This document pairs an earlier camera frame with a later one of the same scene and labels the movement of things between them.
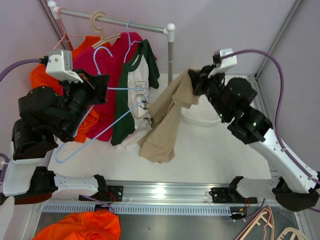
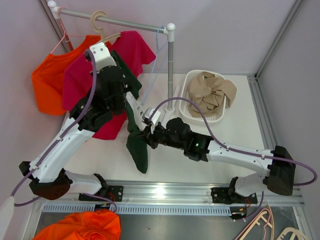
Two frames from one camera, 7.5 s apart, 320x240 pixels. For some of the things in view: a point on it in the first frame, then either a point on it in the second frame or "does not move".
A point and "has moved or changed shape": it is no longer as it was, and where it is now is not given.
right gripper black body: x=212 y=87 → x=159 y=136
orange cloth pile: x=95 y=225 does not move
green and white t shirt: x=132 y=122 → x=138 y=140
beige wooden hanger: x=103 y=40 does not move
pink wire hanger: x=65 y=33 does not move
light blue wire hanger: x=146 y=89 → x=155 y=66
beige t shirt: x=157 y=144 has moved or changed shape
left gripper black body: x=79 y=97 → x=122 y=103
